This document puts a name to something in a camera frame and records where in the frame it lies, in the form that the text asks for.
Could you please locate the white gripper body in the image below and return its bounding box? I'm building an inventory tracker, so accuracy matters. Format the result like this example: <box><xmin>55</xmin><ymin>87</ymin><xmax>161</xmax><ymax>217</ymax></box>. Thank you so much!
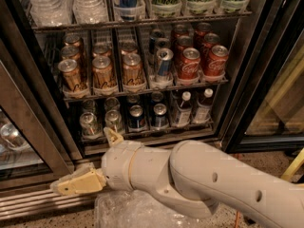
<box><xmin>102</xmin><ymin>141</ymin><xmax>143</xmax><ymax>191</ymax></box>

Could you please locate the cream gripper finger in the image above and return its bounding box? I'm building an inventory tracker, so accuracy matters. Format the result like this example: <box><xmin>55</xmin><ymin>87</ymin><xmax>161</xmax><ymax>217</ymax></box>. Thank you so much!
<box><xmin>50</xmin><ymin>164</ymin><xmax>106</xmax><ymax>196</ymax></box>
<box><xmin>104</xmin><ymin>127</ymin><xmax>124</xmax><ymax>147</ymax></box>

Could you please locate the orange can column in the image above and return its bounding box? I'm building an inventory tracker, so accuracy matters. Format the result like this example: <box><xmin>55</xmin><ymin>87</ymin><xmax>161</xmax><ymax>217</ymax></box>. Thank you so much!
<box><xmin>92</xmin><ymin>44</ymin><xmax>112</xmax><ymax>57</ymax></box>
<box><xmin>121</xmin><ymin>41</ymin><xmax>138</xmax><ymax>55</ymax></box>
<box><xmin>123</xmin><ymin>53</ymin><xmax>144</xmax><ymax>86</ymax></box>
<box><xmin>92</xmin><ymin>56</ymin><xmax>116</xmax><ymax>89</ymax></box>
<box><xmin>61</xmin><ymin>46</ymin><xmax>84</xmax><ymax>64</ymax></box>
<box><xmin>58</xmin><ymin>59</ymin><xmax>86</xmax><ymax>92</ymax></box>
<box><xmin>64</xmin><ymin>33</ymin><xmax>84</xmax><ymax>52</ymax></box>

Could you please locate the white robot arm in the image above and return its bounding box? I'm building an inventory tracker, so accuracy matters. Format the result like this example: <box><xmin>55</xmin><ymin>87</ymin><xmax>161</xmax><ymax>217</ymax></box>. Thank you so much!
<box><xmin>50</xmin><ymin>127</ymin><xmax>304</xmax><ymax>228</ymax></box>

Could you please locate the silver can bottom front left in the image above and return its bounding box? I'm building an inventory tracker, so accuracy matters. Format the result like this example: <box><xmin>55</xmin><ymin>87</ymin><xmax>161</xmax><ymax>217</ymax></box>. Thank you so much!
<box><xmin>79</xmin><ymin>112</ymin><xmax>101</xmax><ymax>136</ymax></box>

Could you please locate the dark blue can bottom front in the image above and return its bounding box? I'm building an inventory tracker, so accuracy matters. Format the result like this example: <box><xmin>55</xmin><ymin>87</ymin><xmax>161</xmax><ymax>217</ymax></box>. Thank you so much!
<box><xmin>129</xmin><ymin>104</ymin><xmax>145</xmax><ymax>129</ymax></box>

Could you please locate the dark blue can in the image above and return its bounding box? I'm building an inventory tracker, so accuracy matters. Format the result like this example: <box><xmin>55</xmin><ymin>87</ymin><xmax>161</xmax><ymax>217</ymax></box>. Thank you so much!
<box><xmin>126</xmin><ymin>94</ymin><xmax>141</xmax><ymax>107</ymax></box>
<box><xmin>129</xmin><ymin>104</ymin><xmax>145</xmax><ymax>129</ymax></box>

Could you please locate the silver can bottom back left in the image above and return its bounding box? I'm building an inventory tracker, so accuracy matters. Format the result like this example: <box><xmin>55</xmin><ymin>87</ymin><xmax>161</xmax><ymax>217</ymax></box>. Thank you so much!
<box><xmin>82</xmin><ymin>100</ymin><xmax>97</xmax><ymax>115</ymax></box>

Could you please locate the dark blue can bottom back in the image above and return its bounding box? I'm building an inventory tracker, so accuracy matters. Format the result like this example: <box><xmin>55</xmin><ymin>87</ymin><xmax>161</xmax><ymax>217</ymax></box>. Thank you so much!
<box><xmin>126</xmin><ymin>94</ymin><xmax>141</xmax><ymax>107</ymax></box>

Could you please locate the blue can bottom front right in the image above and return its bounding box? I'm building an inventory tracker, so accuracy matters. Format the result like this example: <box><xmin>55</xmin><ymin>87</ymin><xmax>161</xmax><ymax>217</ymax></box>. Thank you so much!
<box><xmin>152</xmin><ymin>104</ymin><xmax>167</xmax><ymax>127</ymax></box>

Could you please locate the blue can bottom back right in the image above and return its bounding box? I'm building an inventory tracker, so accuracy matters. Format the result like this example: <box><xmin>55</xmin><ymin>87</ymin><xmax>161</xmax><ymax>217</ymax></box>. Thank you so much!
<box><xmin>150</xmin><ymin>92</ymin><xmax>164</xmax><ymax>105</ymax></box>

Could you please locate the left glass fridge door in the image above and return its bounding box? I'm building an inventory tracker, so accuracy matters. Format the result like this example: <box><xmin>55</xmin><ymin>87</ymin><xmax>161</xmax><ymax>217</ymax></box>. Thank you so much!
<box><xmin>0</xmin><ymin>41</ymin><xmax>74</xmax><ymax>196</ymax></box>

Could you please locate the glass fridge door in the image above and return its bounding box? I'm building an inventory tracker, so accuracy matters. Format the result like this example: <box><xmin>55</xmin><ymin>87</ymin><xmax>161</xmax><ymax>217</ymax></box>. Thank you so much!
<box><xmin>221</xmin><ymin>0</ymin><xmax>304</xmax><ymax>153</ymax></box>
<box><xmin>0</xmin><ymin>41</ymin><xmax>74</xmax><ymax>196</ymax></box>

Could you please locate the orange can front left column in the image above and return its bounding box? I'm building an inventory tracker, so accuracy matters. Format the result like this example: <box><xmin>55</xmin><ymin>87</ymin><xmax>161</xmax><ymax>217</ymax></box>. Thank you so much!
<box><xmin>58</xmin><ymin>59</ymin><xmax>86</xmax><ymax>92</ymax></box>

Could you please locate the orange can middle left column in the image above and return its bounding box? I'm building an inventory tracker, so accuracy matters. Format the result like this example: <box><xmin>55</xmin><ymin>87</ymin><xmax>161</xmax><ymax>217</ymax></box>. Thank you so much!
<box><xmin>61</xmin><ymin>46</ymin><xmax>84</xmax><ymax>64</ymax></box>

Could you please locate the blue silver energy can front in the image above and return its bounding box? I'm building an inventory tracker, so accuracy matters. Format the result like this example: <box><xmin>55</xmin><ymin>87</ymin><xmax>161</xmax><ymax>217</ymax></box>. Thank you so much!
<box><xmin>155</xmin><ymin>47</ymin><xmax>173</xmax><ymax>82</ymax></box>

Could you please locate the red cola can front left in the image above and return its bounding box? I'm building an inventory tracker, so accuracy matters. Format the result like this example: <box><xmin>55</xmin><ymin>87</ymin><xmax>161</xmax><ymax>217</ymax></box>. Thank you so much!
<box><xmin>178</xmin><ymin>47</ymin><xmax>200</xmax><ymax>80</ymax></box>

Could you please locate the red cola can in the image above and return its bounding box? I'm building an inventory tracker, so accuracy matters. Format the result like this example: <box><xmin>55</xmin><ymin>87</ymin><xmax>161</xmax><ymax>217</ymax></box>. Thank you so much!
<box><xmin>178</xmin><ymin>47</ymin><xmax>200</xmax><ymax>80</ymax></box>
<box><xmin>171</xmin><ymin>24</ymin><xmax>189</xmax><ymax>41</ymax></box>
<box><xmin>194</xmin><ymin>23</ymin><xmax>212</xmax><ymax>42</ymax></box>
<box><xmin>203</xmin><ymin>45</ymin><xmax>229</xmax><ymax>76</ymax></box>
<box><xmin>202</xmin><ymin>32</ymin><xmax>219</xmax><ymax>51</ymax></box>
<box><xmin>175</xmin><ymin>35</ymin><xmax>193</xmax><ymax>54</ymax></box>

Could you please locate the blue energy can middle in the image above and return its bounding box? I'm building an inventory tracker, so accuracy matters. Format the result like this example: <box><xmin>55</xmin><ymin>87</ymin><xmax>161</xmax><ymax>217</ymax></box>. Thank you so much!
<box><xmin>154</xmin><ymin>38</ymin><xmax>171</xmax><ymax>52</ymax></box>

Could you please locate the orange can back left column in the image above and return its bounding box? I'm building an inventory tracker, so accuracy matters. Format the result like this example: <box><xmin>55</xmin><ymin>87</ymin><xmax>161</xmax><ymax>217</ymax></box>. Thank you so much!
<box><xmin>64</xmin><ymin>33</ymin><xmax>84</xmax><ymax>52</ymax></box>

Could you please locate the blue energy can back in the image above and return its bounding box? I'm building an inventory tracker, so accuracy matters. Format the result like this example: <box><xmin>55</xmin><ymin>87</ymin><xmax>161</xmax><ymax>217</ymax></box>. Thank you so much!
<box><xmin>149</xmin><ymin>28</ymin><xmax>165</xmax><ymax>54</ymax></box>

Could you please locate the red cola can middle left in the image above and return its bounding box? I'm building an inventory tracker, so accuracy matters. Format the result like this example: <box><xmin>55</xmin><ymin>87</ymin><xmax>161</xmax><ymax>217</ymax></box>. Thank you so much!
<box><xmin>175</xmin><ymin>35</ymin><xmax>193</xmax><ymax>54</ymax></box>

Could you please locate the red cola can back left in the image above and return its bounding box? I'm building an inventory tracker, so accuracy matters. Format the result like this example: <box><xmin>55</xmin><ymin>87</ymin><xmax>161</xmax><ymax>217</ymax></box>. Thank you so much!
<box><xmin>171</xmin><ymin>24</ymin><xmax>189</xmax><ymax>41</ymax></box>

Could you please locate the red cola can front right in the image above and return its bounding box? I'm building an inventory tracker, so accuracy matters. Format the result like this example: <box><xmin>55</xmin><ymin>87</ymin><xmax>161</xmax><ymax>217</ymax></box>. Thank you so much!
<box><xmin>203</xmin><ymin>45</ymin><xmax>229</xmax><ymax>76</ymax></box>

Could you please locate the steel fridge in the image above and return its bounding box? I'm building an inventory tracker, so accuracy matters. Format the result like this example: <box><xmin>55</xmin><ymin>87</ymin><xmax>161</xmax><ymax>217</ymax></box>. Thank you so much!
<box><xmin>0</xmin><ymin>0</ymin><xmax>304</xmax><ymax>228</ymax></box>

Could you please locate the red cola can middle right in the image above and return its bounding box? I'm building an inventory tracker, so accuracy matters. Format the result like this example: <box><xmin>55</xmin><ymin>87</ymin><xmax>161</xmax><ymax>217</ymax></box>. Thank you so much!
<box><xmin>202</xmin><ymin>32</ymin><xmax>219</xmax><ymax>51</ymax></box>

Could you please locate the red cola can back right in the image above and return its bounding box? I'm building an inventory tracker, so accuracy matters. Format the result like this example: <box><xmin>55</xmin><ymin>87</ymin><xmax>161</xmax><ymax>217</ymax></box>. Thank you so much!
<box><xmin>194</xmin><ymin>23</ymin><xmax>212</xmax><ymax>42</ymax></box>

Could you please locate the right glass fridge door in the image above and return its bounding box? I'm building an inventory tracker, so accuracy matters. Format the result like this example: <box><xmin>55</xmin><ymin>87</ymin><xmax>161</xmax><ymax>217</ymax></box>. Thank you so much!
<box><xmin>221</xmin><ymin>0</ymin><xmax>304</xmax><ymax>153</ymax></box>

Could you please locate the clear plastic bin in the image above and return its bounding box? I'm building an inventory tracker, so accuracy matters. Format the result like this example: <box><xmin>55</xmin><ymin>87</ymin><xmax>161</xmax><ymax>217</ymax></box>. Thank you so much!
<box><xmin>94</xmin><ymin>191</ymin><xmax>202</xmax><ymax>228</ymax></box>

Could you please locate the white cap bottle left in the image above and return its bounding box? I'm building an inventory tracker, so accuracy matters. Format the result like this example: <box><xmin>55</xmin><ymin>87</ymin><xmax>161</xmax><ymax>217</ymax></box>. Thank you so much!
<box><xmin>173</xmin><ymin>91</ymin><xmax>192</xmax><ymax>127</ymax></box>

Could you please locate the white cap bottle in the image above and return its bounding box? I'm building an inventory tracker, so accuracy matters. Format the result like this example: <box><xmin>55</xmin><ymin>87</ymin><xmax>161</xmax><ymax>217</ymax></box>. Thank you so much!
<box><xmin>173</xmin><ymin>91</ymin><xmax>192</xmax><ymax>127</ymax></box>
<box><xmin>192</xmin><ymin>88</ymin><xmax>213</xmax><ymax>124</ymax></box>

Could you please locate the white cap bottle right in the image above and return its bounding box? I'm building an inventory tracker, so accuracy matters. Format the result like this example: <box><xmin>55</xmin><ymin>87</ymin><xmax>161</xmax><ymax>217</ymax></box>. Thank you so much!
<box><xmin>192</xmin><ymin>88</ymin><xmax>213</xmax><ymax>124</ymax></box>

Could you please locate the clear water bottle right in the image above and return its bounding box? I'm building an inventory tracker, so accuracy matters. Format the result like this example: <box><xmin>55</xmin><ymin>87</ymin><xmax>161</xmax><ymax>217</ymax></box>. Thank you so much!
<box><xmin>73</xmin><ymin>0</ymin><xmax>108</xmax><ymax>24</ymax></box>

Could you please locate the clear water bottle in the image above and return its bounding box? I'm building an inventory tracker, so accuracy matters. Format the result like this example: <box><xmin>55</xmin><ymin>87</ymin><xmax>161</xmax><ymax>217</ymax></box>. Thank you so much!
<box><xmin>29</xmin><ymin>0</ymin><xmax>73</xmax><ymax>27</ymax></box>
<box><xmin>73</xmin><ymin>0</ymin><xmax>108</xmax><ymax>24</ymax></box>

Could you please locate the clear water bottle left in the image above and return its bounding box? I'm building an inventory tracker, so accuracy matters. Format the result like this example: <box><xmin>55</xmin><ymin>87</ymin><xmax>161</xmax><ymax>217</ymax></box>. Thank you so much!
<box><xmin>29</xmin><ymin>0</ymin><xmax>73</xmax><ymax>27</ymax></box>

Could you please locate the yellow black wheeled stand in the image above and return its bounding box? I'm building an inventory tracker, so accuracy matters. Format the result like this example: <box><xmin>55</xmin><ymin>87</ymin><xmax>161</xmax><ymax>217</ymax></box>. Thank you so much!
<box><xmin>281</xmin><ymin>148</ymin><xmax>304</xmax><ymax>181</ymax></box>

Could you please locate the orange cable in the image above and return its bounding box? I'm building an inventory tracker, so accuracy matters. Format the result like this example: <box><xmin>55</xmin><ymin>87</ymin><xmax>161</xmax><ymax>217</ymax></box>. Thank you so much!
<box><xmin>233</xmin><ymin>152</ymin><xmax>242</xmax><ymax>228</ymax></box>

